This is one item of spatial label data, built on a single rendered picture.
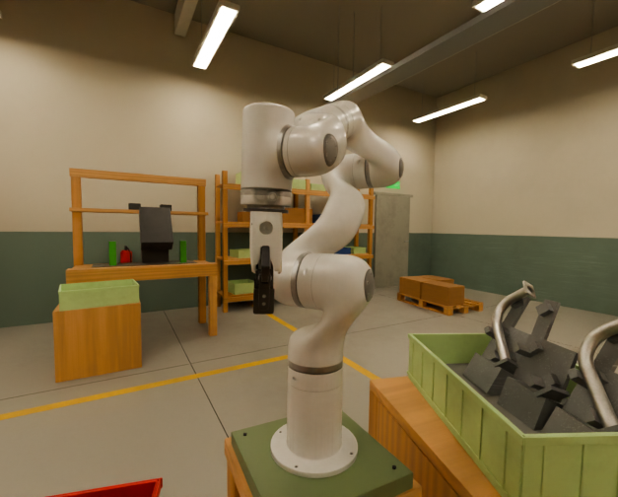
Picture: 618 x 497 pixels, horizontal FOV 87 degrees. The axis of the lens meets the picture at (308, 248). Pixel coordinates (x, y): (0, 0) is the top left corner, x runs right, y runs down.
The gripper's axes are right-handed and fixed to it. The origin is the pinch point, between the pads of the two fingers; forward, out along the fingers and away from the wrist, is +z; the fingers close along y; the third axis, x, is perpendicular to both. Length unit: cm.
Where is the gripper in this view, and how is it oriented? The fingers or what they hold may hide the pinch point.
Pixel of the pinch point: (262, 300)
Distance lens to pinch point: 56.6
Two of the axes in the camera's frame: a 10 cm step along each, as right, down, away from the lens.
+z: -0.4, 10.0, 0.9
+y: -1.6, -0.9, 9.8
